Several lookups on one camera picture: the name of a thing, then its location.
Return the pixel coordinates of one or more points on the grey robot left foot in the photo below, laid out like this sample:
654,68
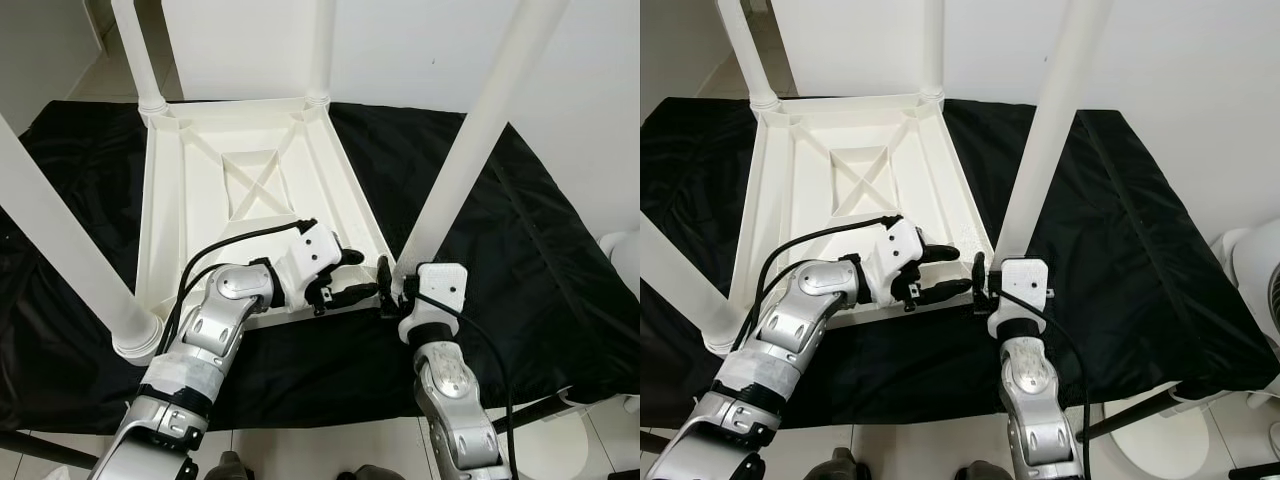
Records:
832,466
228,468

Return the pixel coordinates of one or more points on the white floor fan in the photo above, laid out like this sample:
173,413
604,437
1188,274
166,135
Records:
1255,280

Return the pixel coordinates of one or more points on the white metal frame tube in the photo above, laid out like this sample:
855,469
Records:
1230,398
605,400

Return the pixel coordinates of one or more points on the white plastic table top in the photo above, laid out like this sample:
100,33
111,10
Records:
190,200
790,200

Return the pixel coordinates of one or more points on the black table cloth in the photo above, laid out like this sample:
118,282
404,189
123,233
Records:
560,300
1170,300

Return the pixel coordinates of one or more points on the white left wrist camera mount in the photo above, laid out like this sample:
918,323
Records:
315,250
900,245

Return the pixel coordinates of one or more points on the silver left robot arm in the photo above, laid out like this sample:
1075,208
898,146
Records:
790,320
215,320

